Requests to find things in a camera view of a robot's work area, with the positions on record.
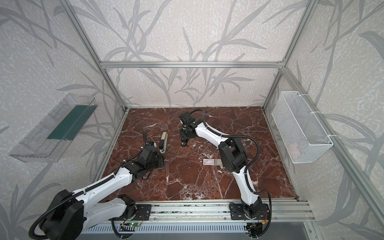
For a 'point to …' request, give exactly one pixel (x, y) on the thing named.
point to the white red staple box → (212, 162)
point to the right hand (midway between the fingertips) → (184, 131)
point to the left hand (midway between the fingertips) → (165, 154)
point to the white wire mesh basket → (303, 138)
